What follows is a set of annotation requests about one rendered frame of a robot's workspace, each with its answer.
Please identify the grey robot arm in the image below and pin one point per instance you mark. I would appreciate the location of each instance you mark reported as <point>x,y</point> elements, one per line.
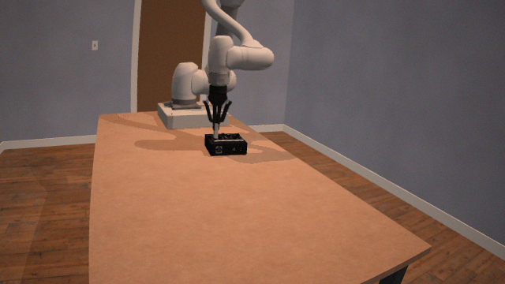
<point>188,81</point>

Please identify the black lighting desk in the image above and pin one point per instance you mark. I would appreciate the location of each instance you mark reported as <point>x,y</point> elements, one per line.
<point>225,144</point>

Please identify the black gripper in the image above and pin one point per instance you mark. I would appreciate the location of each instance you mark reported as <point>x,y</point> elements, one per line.
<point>217,99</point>

